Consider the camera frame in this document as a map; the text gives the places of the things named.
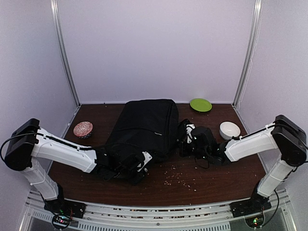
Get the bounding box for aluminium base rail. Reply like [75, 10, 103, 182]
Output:
[24, 189, 289, 231]

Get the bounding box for left aluminium frame post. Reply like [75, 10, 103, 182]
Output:
[50, 0, 81, 107]

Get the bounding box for right aluminium frame post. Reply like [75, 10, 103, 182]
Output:
[233, 0, 263, 108]

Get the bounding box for white bowl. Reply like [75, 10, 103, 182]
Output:
[219, 121, 241, 140]

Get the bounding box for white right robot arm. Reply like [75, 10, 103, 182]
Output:
[179, 115, 308, 213]

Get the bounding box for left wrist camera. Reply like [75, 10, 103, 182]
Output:
[137, 151, 153, 172]

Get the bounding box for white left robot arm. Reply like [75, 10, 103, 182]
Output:
[1, 118, 152, 214]

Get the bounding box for aluminium frame post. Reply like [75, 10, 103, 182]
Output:
[233, 0, 263, 108]
[50, 0, 81, 107]

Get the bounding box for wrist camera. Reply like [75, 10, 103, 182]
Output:
[184, 123, 195, 144]
[137, 151, 153, 172]

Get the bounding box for green plate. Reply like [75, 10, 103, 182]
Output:
[190, 98, 212, 112]

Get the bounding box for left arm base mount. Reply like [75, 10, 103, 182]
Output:
[44, 199, 86, 218]

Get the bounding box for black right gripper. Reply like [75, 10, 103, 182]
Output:
[178, 139, 209, 161]

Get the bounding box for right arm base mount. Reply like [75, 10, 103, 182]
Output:
[230, 198, 272, 218]

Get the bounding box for black student backpack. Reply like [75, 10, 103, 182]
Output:
[105, 99, 190, 163]

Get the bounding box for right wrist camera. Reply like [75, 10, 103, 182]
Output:
[184, 123, 195, 144]

